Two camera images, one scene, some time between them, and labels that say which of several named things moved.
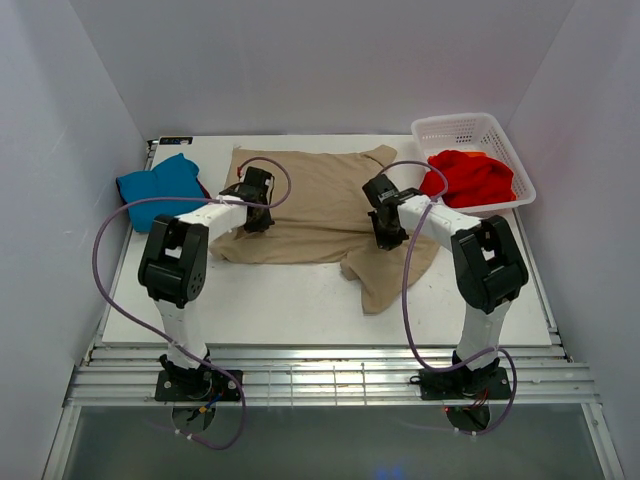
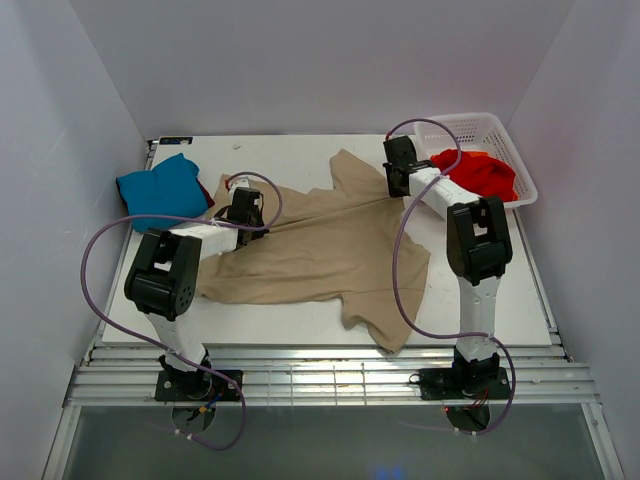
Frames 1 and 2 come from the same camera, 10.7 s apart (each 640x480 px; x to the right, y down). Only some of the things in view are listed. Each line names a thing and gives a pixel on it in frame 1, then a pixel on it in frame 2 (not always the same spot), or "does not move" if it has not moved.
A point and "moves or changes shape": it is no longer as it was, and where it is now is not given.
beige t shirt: [320, 214] moves or changes shape
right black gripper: [387, 229] -> [395, 181]
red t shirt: [472, 179] does not move
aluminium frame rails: [334, 377] does not move
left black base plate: [197, 385] does not move
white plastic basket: [473, 132] does not move
